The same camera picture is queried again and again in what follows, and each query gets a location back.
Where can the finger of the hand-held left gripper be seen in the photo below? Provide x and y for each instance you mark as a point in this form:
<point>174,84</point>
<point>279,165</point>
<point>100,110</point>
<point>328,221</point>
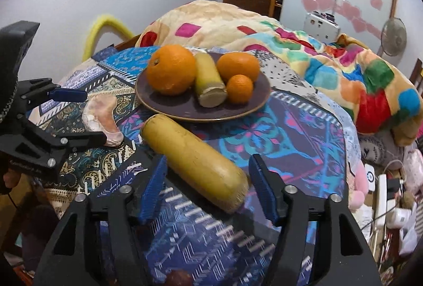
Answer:
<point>69,96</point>
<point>79,141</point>

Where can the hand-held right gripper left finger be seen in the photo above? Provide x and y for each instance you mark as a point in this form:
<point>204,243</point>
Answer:
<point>153,188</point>

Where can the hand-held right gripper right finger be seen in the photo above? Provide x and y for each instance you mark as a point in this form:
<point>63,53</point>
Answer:
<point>263,190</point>

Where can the purple plate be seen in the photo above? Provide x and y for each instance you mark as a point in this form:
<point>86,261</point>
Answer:
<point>185,109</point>

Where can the small orange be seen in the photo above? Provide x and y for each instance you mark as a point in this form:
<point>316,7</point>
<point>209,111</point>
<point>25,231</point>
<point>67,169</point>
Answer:
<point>240,90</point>

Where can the large orange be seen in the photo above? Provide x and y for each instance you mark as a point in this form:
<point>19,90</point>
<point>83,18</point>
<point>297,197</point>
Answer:
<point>172,71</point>

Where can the medium orange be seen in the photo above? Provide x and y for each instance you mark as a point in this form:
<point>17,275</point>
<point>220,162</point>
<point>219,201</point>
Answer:
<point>239,66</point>

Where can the blue patterned cloth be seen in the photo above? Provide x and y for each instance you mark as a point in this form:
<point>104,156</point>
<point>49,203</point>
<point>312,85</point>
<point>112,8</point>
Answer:
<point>281,140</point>

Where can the yellow foam tube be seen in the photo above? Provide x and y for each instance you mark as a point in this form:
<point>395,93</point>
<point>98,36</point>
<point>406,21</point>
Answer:
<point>100,21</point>

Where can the dark passion fruit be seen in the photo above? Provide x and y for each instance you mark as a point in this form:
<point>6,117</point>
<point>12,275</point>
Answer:
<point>180,279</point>

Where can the pink plush toy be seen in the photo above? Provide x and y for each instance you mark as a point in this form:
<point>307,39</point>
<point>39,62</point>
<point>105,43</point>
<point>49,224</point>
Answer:
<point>358,186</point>

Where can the white power strip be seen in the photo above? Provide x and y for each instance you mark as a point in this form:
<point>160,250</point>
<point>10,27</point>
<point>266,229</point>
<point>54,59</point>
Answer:
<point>382,196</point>

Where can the colourful patchwork blanket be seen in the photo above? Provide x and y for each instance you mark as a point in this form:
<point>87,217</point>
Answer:
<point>330,67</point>

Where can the small white cabinet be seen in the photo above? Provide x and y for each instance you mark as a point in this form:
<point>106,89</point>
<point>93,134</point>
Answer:
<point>322,27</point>

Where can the wooden headboard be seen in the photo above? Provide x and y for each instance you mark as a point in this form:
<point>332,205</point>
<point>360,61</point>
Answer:
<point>419,74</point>

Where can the standing fan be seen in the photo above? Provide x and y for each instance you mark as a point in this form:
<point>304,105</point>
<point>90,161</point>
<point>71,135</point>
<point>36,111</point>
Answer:
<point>394,36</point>

